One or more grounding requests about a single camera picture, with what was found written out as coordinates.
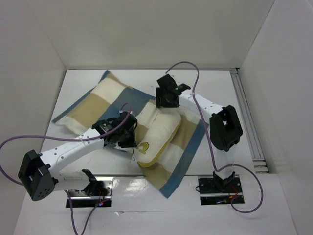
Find blue beige plaid pillowcase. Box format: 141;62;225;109
52;70;205;197

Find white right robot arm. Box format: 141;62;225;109
156;74;243;192

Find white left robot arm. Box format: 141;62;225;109
18;112;138;201

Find aluminium frame rail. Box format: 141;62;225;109
229;68;269;174

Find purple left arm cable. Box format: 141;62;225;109
0;102;134;235

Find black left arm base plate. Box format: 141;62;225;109
69;177;113;208

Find cream pillow with duck patch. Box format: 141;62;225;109
133;108;181;168

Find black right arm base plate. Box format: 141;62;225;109
195;176;245;206

